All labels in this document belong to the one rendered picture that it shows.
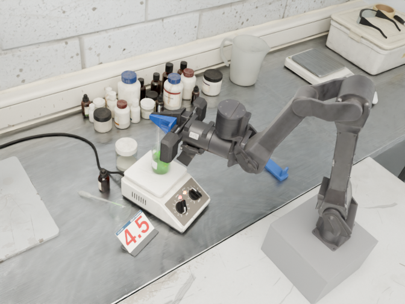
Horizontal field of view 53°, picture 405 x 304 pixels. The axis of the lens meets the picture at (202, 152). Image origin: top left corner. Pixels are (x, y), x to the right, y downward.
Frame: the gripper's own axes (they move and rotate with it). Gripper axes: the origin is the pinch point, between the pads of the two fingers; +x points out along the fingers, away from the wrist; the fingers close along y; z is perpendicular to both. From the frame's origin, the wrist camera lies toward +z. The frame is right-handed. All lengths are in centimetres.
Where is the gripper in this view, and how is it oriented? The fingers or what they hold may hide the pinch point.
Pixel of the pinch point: (163, 120)
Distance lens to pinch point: 92.7
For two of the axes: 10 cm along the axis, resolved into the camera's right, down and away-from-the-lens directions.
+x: -9.1, -3.6, 2.3
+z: -1.1, 7.2, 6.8
